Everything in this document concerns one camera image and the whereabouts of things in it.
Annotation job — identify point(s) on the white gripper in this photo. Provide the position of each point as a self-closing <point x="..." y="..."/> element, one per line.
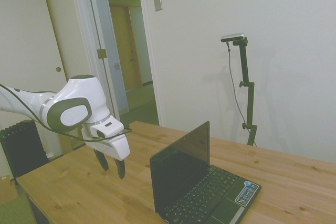
<point x="115" y="146"/>

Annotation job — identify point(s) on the grey stereo camera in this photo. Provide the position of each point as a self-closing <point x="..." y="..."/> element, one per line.
<point x="233" y="37"/>

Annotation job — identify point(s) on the black radiator heater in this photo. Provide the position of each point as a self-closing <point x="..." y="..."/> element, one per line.
<point x="22" y="148"/>

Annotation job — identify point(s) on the cardboard box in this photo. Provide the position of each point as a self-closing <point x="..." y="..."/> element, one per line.
<point x="7" y="189"/>

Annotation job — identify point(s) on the white closet door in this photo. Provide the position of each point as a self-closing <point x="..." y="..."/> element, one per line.
<point x="29" y="30"/>

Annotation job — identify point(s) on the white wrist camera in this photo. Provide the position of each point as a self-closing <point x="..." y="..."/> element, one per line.
<point x="106" y="128"/>

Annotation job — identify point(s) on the metal wall switch plate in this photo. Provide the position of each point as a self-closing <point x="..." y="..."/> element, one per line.
<point x="157" y="1"/>

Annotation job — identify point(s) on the black camera stand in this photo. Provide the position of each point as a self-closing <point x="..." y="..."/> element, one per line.
<point x="248" y="90"/>

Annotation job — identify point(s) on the black laptop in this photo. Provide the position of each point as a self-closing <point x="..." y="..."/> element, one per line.
<point x="195" y="179"/>

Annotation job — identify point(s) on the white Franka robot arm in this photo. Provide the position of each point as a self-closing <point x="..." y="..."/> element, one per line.
<point x="76" y="95"/>

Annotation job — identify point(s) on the wooden hallway door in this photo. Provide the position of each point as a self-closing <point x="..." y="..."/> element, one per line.
<point x="126" y="48"/>

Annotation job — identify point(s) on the white open door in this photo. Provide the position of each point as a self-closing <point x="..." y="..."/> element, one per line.
<point x="107" y="51"/>

